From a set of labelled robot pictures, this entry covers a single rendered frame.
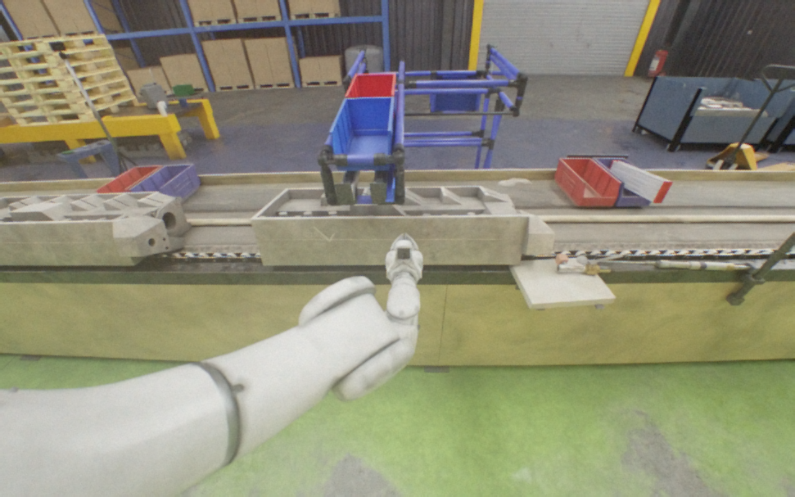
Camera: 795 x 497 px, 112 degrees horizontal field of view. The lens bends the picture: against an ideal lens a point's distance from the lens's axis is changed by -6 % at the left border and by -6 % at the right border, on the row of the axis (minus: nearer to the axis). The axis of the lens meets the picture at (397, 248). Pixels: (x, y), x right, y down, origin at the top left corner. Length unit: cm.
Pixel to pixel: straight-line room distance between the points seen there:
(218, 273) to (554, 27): 1163
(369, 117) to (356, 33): 1025
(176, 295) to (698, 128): 610
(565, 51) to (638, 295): 1111
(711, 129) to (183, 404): 612
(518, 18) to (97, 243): 1131
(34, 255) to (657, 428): 291
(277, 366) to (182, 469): 8
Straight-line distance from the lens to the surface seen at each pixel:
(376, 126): 115
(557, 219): 161
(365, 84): 143
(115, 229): 150
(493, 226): 109
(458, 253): 111
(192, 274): 145
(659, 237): 178
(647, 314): 172
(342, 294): 29
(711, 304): 187
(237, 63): 1094
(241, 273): 133
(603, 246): 157
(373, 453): 163
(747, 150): 526
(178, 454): 23
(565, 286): 119
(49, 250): 182
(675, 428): 210
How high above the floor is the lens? 156
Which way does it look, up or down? 39 degrees down
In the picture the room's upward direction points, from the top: 2 degrees counter-clockwise
